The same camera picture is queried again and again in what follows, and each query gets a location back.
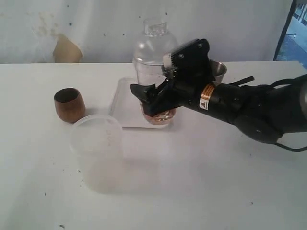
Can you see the clear dome shaker lid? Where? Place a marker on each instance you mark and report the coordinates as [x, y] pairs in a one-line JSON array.
[[154, 41]]

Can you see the translucent plastic lidded container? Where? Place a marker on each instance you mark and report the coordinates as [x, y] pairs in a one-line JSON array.
[[96, 141]]

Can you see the brown wooden cup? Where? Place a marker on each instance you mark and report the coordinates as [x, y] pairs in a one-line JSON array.
[[69, 105]]

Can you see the white rectangular tray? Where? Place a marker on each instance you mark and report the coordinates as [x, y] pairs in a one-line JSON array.
[[126, 109]]

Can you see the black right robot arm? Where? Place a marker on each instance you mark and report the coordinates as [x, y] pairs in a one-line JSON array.
[[263, 112]]

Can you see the clear graduated shaker cup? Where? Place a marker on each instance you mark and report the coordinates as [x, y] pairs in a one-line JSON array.
[[150, 73]]

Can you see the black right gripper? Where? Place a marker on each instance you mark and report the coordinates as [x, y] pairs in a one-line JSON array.
[[183, 88]]

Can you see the dark window frame post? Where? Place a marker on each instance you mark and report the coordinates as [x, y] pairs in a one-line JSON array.
[[285, 28]]

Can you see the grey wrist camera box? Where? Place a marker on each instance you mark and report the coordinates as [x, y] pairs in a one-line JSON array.
[[182, 56]]

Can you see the stainless steel tumbler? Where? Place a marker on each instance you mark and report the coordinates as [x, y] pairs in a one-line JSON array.
[[219, 69]]

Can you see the wooden block pieces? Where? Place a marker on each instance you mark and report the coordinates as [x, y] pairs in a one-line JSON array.
[[162, 118]]

